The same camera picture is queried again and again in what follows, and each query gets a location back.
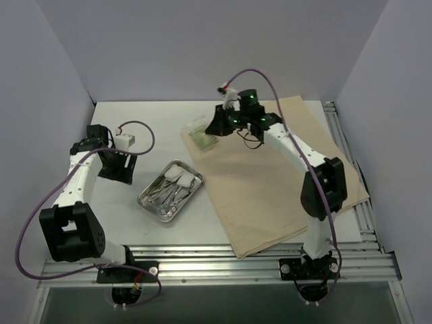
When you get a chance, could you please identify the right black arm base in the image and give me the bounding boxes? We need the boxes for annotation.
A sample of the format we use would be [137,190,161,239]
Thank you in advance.
[278,255,339,281]

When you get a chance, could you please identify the steel tweezers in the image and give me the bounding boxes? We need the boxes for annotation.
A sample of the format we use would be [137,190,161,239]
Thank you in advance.
[142,182,169,203]

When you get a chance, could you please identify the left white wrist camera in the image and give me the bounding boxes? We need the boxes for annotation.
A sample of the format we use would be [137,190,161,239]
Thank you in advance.
[114,134,135,151]

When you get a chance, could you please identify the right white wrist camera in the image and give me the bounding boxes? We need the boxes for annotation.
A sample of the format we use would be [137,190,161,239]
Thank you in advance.
[217,82,239,109]

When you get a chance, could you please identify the right side aluminium rail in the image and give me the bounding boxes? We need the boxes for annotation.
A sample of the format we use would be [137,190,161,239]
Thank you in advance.
[321,102,385,254]

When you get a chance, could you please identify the aluminium rail frame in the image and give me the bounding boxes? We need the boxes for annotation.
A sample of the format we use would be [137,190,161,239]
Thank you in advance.
[28,241,412,323]

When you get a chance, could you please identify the green gauze packet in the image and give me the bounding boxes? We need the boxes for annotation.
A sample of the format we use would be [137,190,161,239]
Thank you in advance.
[182,115,219,153]

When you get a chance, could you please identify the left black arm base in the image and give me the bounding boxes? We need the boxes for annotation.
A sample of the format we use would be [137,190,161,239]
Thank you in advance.
[96,261,159,284]

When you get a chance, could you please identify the purple cable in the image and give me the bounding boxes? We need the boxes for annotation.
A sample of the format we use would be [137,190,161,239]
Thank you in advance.
[217,68,342,301]
[15,121,162,308]

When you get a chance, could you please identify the steel scissors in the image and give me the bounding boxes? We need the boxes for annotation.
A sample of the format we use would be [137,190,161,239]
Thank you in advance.
[162,186,182,217]
[159,186,176,215]
[167,188,188,214]

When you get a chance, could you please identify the stainless steel tray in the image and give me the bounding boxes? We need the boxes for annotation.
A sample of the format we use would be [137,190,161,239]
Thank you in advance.
[137,159,204,223]

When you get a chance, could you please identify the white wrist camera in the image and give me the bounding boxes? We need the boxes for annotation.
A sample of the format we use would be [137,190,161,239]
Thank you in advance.
[217,82,239,109]
[114,134,135,151]

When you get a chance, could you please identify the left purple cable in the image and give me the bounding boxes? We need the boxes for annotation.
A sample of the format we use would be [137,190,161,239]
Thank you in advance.
[15,121,162,308]

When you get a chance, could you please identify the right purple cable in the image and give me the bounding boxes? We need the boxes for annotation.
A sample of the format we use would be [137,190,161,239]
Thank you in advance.
[217,68,342,301]

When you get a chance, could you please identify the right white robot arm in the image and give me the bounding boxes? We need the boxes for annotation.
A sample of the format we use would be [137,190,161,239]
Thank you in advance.
[205,85,348,279]

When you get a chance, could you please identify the white gauze pad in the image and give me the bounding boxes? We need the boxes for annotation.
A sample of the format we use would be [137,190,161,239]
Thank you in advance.
[164,164,183,182]
[177,173,195,188]

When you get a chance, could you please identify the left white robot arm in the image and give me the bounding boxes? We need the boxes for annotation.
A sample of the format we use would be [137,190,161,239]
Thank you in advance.
[39,125,136,283]

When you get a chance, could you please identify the beige cloth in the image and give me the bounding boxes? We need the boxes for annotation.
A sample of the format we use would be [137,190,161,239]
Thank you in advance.
[182,96,369,259]

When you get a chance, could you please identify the black loop cable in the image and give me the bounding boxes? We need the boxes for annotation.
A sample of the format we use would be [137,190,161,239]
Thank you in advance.
[236,128,267,151]

